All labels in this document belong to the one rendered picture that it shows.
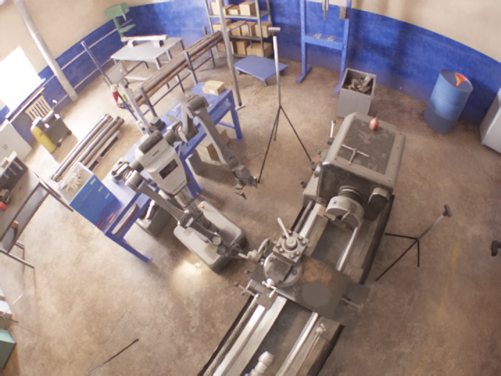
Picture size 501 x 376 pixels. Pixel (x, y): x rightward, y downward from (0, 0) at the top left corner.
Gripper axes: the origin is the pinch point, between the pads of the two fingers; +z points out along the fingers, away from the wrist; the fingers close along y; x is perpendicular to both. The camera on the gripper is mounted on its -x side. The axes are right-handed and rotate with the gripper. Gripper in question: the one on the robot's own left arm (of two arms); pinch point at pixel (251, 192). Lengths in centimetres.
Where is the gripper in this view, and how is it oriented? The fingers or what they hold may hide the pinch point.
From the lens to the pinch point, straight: 152.9
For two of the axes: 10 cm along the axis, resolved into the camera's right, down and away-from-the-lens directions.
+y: 6.5, -6.8, 3.4
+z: 4.8, 7.2, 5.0
